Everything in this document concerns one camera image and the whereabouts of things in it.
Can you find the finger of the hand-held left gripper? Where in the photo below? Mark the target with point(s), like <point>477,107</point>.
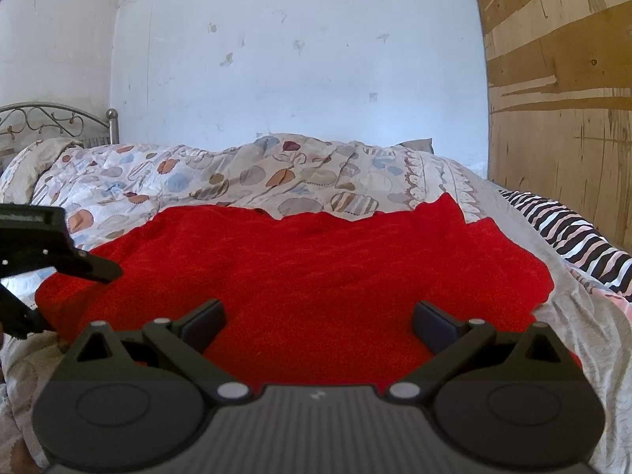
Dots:
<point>19,313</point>
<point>74,261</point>

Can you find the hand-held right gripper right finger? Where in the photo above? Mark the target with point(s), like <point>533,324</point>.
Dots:
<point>432,326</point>

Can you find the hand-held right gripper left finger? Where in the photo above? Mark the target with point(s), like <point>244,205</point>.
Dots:
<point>207,326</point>

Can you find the red long-sleeve sweater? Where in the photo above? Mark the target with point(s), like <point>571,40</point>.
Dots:
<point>321,276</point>

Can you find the patterned pillow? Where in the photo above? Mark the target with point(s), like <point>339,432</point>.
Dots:
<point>24,168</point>

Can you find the pale grey bed sheet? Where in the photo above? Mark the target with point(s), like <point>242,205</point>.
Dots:
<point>568,316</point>

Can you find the metal bed headboard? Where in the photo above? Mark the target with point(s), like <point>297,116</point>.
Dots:
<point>112,128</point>

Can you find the patterned white quilt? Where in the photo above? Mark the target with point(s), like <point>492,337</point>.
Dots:
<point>222,177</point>

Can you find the black white striped sheet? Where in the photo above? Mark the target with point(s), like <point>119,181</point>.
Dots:
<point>568,227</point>

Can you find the grey pillow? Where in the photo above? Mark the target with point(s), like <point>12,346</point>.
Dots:
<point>419,145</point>

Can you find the wooden plywood board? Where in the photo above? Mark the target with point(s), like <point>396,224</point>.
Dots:
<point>568,108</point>

